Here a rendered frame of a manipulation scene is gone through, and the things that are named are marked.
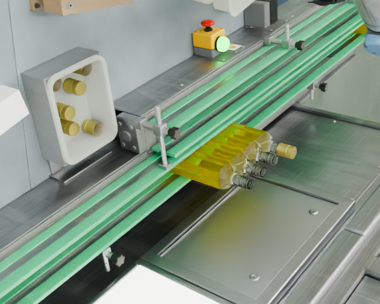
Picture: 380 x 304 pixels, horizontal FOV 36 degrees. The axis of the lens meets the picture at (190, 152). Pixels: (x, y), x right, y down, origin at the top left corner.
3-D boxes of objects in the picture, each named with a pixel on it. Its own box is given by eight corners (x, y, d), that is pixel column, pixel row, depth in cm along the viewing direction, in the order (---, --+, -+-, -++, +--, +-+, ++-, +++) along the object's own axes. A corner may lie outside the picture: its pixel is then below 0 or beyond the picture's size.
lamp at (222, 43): (215, 53, 173) (223, 55, 172) (213, 38, 171) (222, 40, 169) (224, 47, 176) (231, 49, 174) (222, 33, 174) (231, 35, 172)
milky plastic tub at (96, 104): (43, 160, 141) (67, 169, 136) (20, 73, 129) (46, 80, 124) (95, 128, 152) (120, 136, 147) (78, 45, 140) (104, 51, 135)
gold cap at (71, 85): (61, 81, 137) (73, 84, 134) (72, 75, 139) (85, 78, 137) (64, 95, 139) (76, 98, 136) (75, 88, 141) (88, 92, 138)
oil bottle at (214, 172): (163, 170, 158) (228, 193, 146) (160, 152, 155) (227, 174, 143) (176, 160, 162) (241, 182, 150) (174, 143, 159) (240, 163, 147)
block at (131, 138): (119, 149, 152) (139, 156, 148) (113, 116, 147) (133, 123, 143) (128, 143, 154) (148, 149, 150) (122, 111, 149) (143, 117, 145)
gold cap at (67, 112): (50, 105, 136) (63, 110, 134) (61, 99, 138) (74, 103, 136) (53, 119, 138) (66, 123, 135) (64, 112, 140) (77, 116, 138)
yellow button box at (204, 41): (192, 54, 177) (212, 58, 173) (190, 31, 173) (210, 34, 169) (206, 46, 182) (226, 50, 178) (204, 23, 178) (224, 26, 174)
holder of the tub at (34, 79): (47, 177, 144) (69, 186, 139) (20, 73, 130) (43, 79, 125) (98, 145, 155) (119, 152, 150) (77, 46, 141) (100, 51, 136)
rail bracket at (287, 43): (261, 45, 183) (300, 52, 176) (260, 22, 179) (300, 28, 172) (268, 41, 186) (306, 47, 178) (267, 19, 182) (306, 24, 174)
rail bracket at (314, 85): (288, 96, 206) (323, 104, 199) (288, 79, 203) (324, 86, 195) (294, 92, 209) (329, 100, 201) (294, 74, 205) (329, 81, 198)
